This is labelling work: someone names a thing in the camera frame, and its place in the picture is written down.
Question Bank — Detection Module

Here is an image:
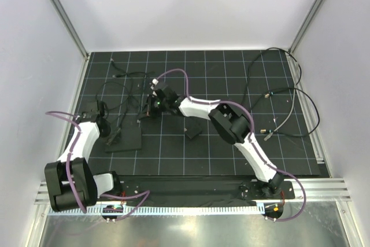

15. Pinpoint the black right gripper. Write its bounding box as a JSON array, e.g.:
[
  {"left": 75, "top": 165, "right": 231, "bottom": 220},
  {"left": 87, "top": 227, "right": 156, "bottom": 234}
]
[{"left": 139, "top": 94, "right": 168, "bottom": 120}]

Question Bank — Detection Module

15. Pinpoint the black network switch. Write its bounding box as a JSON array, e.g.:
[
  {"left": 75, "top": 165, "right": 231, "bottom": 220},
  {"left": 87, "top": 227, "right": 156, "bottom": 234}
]
[{"left": 105, "top": 127, "right": 142, "bottom": 153}]

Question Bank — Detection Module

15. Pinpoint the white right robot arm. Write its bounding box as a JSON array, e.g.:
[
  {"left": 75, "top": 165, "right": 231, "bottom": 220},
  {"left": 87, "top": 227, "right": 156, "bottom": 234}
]
[{"left": 140, "top": 79, "right": 284, "bottom": 198}]

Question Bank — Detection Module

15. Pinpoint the black grid mat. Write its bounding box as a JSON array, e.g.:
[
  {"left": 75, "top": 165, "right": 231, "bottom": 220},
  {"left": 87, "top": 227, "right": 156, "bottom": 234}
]
[{"left": 76, "top": 50, "right": 329, "bottom": 178}]

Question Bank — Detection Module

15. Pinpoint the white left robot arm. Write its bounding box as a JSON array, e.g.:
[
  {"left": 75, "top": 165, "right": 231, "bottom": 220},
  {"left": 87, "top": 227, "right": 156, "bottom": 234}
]
[{"left": 45, "top": 100, "right": 123, "bottom": 212}]

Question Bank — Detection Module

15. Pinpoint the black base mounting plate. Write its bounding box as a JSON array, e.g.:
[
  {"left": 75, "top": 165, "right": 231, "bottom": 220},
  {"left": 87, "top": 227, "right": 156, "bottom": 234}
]
[{"left": 119, "top": 175, "right": 295, "bottom": 206}]

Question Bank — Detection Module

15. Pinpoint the white slotted cable duct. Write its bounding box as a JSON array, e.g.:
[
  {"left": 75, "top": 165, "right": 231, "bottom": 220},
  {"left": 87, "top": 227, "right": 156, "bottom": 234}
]
[{"left": 49, "top": 204, "right": 265, "bottom": 217}]

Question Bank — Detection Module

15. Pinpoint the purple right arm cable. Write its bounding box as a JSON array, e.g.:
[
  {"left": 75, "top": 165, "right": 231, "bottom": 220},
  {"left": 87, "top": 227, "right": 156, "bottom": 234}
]
[{"left": 156, "top": 69, "right": 307, "bottom": 222}]

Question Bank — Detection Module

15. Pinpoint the grey ethernet cable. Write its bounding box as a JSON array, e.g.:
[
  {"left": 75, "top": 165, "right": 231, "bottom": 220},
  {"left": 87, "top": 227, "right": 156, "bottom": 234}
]
[{"left": 263, "top": 53, "right": 301, "bottom": 142}]

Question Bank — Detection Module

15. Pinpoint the black power adapter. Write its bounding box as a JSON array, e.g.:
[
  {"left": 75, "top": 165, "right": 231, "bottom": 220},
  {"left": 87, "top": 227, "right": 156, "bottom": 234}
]
[{"left": 184, "top": 124, "right": 202, "bottom": 140}]

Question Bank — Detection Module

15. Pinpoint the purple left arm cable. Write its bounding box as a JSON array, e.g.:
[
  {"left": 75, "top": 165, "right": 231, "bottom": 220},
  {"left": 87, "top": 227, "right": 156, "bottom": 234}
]
[{"left": 45, "top": 110, "right": 151, "bottom": 215}]

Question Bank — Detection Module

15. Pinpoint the black cable green plug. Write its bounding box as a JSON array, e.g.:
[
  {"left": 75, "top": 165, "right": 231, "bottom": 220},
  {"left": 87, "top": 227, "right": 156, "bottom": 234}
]
[
  {"left": 254, "top": 87, "right": 320, "bottom": 139},
  {"left": 240, "top": 47, "right": 302, "bottom": 109}
]

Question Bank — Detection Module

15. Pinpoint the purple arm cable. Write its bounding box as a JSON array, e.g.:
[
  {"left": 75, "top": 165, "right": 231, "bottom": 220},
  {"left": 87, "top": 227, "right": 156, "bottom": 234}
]
[
  {"left": 45, "top": 110, "right": 151, "bottom": 215},
  {"left": 156, "top": 69, "right": 307, "bottom": 222}
]

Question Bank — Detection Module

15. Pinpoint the aluminium frame rail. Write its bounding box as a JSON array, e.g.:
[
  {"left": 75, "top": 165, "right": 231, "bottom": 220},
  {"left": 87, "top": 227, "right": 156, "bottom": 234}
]
[{"left": 34, "top": 178, "right": 351, "bottom": 205}]

